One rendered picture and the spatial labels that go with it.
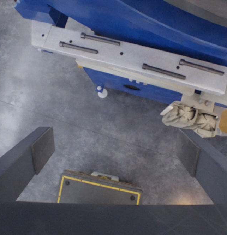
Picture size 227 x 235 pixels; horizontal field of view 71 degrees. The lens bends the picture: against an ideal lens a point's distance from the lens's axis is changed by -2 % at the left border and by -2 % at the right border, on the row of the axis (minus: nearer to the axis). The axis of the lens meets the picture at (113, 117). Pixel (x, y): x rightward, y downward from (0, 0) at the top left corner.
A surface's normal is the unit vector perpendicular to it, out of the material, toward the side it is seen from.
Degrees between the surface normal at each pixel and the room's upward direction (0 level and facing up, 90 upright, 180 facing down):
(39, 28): 0
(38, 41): 0
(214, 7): 15
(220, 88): 0
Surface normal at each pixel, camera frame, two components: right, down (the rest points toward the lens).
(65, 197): -0.11, -0.12
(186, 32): 0.10, -0.06
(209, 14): -0.30, 0.95
